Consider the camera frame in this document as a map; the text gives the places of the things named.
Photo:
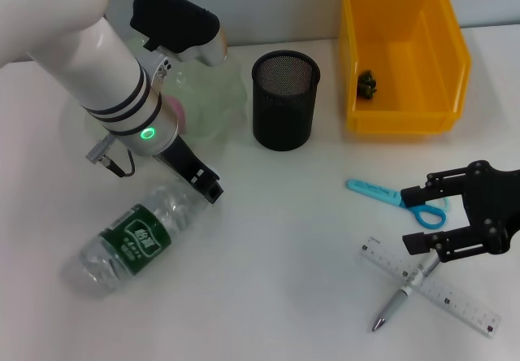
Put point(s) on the green glass fruit bowl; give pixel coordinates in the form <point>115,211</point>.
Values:
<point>215,88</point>

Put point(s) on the blue scissors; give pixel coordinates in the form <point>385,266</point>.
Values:
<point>378,192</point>

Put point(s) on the pink peach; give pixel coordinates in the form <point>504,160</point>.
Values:
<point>178,113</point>

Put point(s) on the yellow plastic bin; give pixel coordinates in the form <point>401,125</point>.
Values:
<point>430,72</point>

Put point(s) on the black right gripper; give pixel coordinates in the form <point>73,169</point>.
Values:
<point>495,210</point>

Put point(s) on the white silver ballpoint pen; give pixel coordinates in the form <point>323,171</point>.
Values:
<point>400,296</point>

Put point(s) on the transparent plastic ruler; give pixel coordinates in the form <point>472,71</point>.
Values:
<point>467,304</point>

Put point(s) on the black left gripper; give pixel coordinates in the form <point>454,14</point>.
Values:
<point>183,159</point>

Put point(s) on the green plastic wrapper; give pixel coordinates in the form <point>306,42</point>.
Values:
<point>367,84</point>

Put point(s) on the black mesh pen holder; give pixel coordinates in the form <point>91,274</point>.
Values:
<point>284,109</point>

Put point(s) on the clear plastic water bottle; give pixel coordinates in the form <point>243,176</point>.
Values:
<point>134,239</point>

